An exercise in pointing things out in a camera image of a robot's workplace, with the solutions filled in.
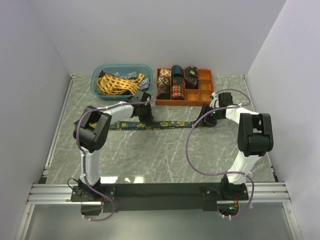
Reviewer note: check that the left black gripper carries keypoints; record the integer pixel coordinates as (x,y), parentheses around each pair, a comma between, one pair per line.
(149,119)

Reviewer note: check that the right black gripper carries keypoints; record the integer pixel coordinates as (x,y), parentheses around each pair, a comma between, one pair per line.
(207,122)

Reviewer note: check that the blue floral tie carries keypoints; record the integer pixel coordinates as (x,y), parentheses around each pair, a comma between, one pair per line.
(158,125)

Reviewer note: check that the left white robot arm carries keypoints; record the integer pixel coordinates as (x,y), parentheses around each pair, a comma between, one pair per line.
(92,129)

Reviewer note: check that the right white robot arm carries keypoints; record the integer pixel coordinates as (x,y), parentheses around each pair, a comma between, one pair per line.
(254,140)

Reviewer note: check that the dark brown rolled tie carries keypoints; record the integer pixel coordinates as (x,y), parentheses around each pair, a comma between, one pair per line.
(164,92)

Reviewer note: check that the orange divided tray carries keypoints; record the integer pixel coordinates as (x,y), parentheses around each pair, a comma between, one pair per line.
(194,97)

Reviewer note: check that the brown patterned rolled tie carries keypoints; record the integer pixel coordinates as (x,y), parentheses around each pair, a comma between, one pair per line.
(163,80)

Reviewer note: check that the red striped rolled tie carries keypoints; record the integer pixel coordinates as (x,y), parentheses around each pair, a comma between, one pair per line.
(177,92)

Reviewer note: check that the maroon rolled tie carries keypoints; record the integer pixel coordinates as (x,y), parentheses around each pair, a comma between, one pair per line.
(191,82)

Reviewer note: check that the red white rolled tie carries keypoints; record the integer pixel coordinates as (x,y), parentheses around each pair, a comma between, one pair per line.
(165,72)

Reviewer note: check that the dark red dotted rolled tie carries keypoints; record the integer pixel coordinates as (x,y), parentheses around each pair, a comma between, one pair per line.
(178,81)

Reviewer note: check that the yellow patterned tie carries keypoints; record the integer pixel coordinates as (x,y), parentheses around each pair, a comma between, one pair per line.
(110,85)

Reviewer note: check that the blue plastic bin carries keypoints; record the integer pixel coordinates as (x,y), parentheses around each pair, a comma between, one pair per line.
(122,69)

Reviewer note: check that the teal rolled tie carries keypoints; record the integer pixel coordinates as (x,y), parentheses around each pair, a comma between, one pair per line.
(177,71)

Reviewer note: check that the black floral rolled tie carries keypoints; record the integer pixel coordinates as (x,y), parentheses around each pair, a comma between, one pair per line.
(191,71)

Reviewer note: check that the dark tie in bin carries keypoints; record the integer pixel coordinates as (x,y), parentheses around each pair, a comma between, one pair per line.
(102,74)

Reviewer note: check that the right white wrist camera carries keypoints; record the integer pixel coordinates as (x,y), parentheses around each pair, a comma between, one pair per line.
(214,101)

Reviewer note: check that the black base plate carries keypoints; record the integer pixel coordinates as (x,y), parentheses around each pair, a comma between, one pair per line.
(160,196)

